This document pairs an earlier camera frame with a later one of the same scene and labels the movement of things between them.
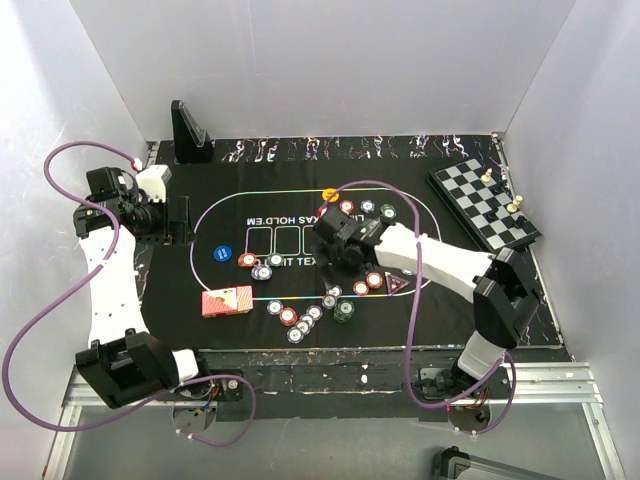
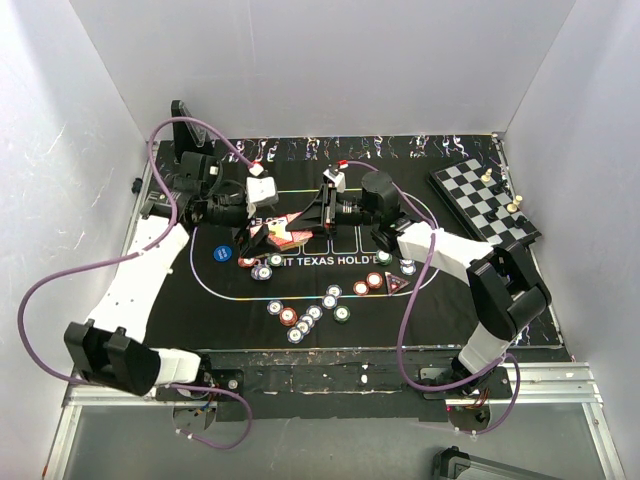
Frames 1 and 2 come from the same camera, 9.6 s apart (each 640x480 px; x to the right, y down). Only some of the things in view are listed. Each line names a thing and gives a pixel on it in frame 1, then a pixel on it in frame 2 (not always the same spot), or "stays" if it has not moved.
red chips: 373,281 stays
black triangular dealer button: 394,283 stays
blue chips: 274,307 stays
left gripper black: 181,228 -> 244,238
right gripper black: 327,255 -> 315,214
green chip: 275,259 stays
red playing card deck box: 226,301 -> 281,235
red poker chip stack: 288,316 stays
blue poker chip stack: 304,324 stays
